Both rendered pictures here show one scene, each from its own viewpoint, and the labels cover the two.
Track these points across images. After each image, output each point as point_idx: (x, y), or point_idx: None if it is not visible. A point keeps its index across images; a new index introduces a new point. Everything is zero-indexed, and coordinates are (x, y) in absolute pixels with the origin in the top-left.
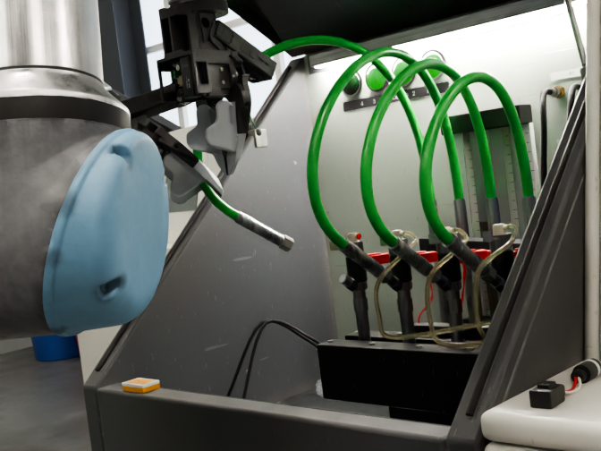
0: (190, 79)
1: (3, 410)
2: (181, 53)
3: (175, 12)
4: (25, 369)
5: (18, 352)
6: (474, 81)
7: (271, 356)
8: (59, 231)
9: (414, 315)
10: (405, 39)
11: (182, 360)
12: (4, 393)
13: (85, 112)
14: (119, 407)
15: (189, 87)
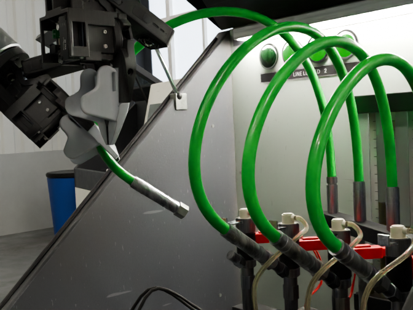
0: (66, 40)
1: (23, 274)
2: (59, 11)
3: None
4: (46, 243)
5: (44, 230)
6: (383, 64)
7: (174, 302)
8: None
9: (309, 278)
10: (321, 18)
11: (83, 306)
12: (27, 261)
13: None
14: None
15: (65, 48)
